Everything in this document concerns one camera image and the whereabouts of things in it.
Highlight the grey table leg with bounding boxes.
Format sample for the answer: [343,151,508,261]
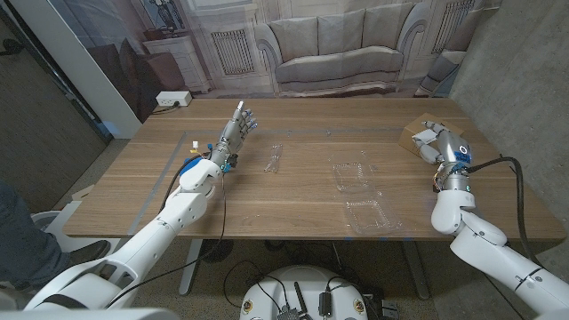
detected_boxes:
[402,239,431,301]
[178,238,204,297]

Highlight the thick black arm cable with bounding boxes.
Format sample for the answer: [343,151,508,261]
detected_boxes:
[158,153,210,214]
[466,156,541,268]

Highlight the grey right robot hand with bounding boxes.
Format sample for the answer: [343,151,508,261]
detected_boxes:
[411,120,474,177]

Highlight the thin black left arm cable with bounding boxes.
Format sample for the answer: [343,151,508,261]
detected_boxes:
[106,166,228,308]

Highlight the black round floor disc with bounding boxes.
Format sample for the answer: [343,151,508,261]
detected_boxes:
[199,238,235,263]

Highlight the white power strip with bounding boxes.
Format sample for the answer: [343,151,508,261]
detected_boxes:
[155,90,193,108]

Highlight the clear plastic clamshell container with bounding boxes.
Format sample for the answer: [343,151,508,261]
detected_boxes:
[331,150,404,236]

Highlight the black power strip cord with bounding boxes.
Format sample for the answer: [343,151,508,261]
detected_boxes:
[150,100,181,116]

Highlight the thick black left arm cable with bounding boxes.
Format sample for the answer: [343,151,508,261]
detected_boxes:
[158,153,210,214]

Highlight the printed living room backdrop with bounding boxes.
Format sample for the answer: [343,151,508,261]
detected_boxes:
[46,0,503,124]

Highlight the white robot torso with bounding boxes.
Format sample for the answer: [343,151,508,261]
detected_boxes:
[239,265,369,320]

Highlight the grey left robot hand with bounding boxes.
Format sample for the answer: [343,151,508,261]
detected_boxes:
[209,100,260,168]

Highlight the person in blue jeans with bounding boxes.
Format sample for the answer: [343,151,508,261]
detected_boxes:
[0,180,112,290]

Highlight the brown cardboard packing box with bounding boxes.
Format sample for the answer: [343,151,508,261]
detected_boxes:
[397,112,466,157]

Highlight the black power adapter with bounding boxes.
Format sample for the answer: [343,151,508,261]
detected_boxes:
[318,291,333,319]

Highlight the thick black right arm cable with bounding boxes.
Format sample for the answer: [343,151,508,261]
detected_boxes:
[466,156,541,268]

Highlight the white floor stand base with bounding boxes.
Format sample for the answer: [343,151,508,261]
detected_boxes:
[30,199,121,268]

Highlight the black antenna stick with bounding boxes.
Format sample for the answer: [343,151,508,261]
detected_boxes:
[293,281,310,319]

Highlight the black floor cables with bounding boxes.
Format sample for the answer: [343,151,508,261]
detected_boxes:
[221,260,285,312]

